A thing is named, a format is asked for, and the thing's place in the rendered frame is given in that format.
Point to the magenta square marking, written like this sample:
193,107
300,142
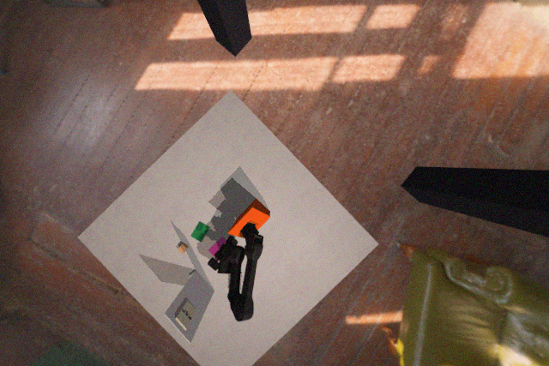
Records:
216,246

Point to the green flat square mat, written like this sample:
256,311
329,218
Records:
200,231

